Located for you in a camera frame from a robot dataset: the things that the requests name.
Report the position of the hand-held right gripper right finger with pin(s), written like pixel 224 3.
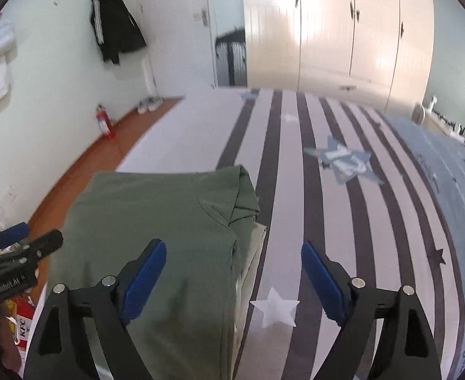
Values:
pixel 323 281

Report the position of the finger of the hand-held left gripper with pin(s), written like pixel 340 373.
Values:
pixel 12 232
pixel 46 241

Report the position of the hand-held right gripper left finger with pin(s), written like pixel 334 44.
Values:
pixel 145 281

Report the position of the olive green polo shirt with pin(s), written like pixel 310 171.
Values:
pixel 145 213

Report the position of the red and white paper bag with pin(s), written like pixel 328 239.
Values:
pixel 22 324

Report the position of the striped star print bed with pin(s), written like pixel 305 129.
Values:
pixel 288 206

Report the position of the red fire extinguisher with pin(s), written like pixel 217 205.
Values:
pixel 105 124

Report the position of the white nightstand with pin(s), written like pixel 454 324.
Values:
pixel 444 126

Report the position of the black charger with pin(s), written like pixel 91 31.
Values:
pixel 460 128

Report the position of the black hanging jacket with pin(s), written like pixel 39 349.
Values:
pixel 113 23

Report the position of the silver ribbed suitcase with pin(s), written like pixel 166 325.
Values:
pixel 230 59

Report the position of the white door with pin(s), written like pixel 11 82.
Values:
pixel 177 27

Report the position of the cream wardrobe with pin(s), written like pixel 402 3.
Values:
pixel 327 27

